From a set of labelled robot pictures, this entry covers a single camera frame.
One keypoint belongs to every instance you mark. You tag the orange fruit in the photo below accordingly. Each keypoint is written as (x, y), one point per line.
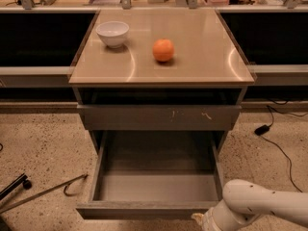
(163, 50)

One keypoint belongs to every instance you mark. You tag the grey drawer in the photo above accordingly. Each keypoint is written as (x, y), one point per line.
(159, 117)
(154, 174)

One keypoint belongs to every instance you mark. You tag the grey top drawer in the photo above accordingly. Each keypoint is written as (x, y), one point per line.
(159, 117)

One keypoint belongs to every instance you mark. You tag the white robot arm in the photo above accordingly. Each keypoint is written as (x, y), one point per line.
(244, 202)

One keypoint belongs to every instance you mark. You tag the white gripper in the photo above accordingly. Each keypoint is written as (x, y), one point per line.
(208, 221)

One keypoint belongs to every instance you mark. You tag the white ceramic bowl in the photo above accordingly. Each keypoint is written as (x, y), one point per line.
(113, 33)

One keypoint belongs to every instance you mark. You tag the metal rod with hook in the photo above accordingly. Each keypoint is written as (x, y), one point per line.
(64, 185)

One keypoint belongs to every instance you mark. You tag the grey drawer cabinet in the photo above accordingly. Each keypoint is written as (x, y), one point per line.
(162, 69)

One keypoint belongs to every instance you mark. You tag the black power adapter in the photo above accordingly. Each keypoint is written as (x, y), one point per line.
(262, 130)

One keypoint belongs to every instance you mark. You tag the black chair leg caster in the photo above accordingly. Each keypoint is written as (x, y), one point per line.
(21, 180)

